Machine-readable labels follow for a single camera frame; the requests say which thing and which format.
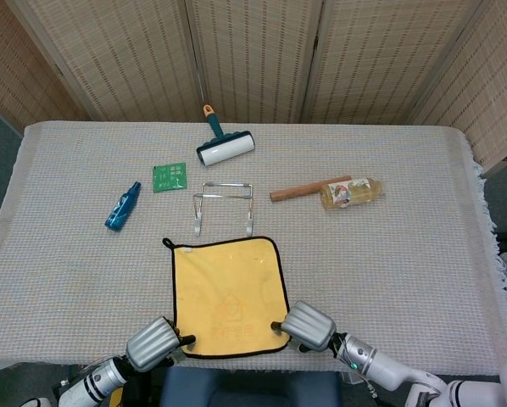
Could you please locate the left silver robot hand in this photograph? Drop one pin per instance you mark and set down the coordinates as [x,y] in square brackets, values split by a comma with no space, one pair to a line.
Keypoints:
[152,345]

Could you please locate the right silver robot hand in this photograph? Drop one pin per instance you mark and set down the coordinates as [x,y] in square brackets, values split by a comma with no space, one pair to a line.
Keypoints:
[308,326]

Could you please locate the yellow cloth with black trim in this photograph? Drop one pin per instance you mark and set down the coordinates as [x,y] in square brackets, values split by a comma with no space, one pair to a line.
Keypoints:
[228,288]

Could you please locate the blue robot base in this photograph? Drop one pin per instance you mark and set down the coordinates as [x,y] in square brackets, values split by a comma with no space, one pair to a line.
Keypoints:
[249,390]

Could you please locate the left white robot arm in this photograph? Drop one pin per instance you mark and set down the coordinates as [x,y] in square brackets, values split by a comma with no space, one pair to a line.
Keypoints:
[92,383]

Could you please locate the brown wooden stick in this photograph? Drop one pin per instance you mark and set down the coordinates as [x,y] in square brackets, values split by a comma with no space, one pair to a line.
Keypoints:
[300,191]

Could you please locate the blue spray bottle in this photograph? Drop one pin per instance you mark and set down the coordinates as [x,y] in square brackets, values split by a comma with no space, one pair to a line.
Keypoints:
[120,210]

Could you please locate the yellow liquid plastic bottle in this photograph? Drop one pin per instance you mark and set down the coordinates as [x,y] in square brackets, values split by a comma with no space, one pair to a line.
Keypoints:
[355,193]

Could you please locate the green circuit board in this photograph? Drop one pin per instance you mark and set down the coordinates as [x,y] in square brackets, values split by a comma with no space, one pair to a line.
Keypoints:
[169,178]

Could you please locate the teal lint roller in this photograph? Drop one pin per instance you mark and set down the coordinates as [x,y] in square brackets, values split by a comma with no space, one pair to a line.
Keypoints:
[226,152]

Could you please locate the bamboo folding screen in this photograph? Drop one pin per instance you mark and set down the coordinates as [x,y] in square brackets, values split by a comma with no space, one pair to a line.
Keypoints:
[257,55]

